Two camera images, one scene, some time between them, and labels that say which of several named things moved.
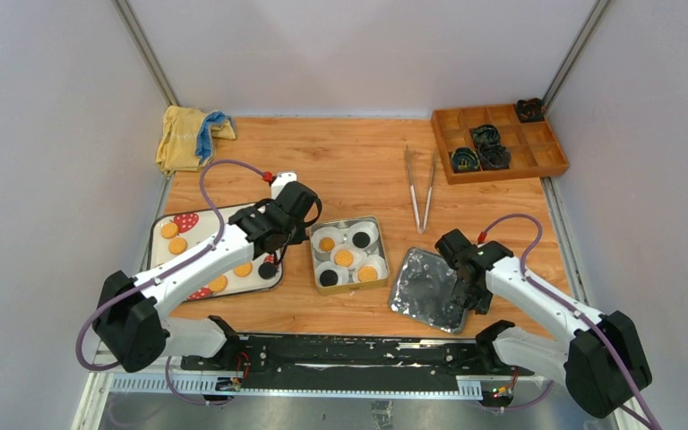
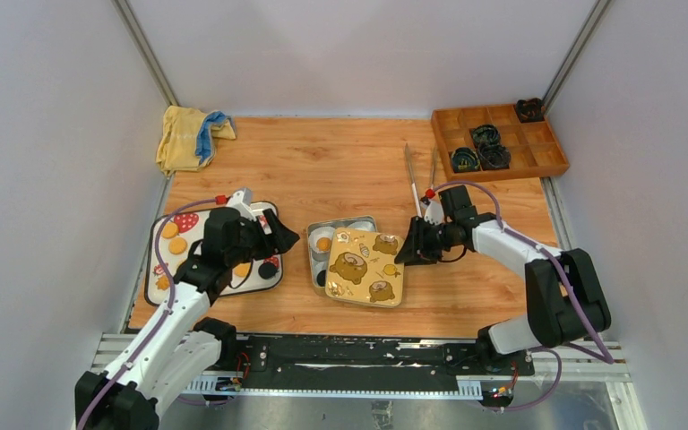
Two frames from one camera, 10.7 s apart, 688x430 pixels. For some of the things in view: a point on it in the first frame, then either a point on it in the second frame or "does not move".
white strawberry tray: [176, 234] does not move
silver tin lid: [424, 289] -> [362, 268]
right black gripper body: [473, 296] -> [437, 237]
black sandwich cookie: [267, 270] does not move
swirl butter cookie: [327, 244] does not move
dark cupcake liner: [485, 134] does not move
